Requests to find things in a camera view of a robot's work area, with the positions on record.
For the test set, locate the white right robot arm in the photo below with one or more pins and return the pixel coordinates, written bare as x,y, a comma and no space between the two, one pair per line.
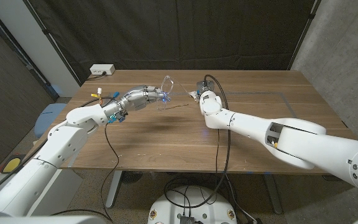
291,137

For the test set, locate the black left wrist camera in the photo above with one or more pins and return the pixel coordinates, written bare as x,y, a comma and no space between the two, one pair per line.
118,118

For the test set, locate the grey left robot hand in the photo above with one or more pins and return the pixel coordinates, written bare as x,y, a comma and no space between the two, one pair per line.
138,96

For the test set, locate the black round fan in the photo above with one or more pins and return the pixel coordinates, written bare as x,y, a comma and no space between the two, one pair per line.
131,176

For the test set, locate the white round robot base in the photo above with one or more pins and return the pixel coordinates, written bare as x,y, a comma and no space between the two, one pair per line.
194,205

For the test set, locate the black backdrop curtain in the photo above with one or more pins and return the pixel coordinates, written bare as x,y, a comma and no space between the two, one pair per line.
179,31

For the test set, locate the clear plastic safety glasses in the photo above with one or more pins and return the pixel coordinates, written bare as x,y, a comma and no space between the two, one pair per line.
166,82

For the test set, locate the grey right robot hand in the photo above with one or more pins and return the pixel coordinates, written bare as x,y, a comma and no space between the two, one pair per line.
205,85

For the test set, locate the grey table leg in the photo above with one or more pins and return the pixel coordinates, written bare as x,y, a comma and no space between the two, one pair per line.
273,196

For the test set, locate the light blue round stool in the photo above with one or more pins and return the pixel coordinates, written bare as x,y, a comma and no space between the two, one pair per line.
47,116

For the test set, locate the white power outlet box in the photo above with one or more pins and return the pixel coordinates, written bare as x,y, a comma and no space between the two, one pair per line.
102,69

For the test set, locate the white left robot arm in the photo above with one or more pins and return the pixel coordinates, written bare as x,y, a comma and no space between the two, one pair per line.
48,149

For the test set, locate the white table leg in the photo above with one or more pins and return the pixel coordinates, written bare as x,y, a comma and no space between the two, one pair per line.
113,189

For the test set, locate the yellow and black floor object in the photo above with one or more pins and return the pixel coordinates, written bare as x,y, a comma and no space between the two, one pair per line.
11,164

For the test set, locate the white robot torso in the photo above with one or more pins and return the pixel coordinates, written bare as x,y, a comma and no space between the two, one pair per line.
42,220

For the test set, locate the white tissue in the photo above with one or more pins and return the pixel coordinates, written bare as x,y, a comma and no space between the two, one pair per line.
194,94

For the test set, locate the black backdrop stand pole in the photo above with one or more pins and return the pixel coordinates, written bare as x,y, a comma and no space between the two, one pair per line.
51,39
303,32

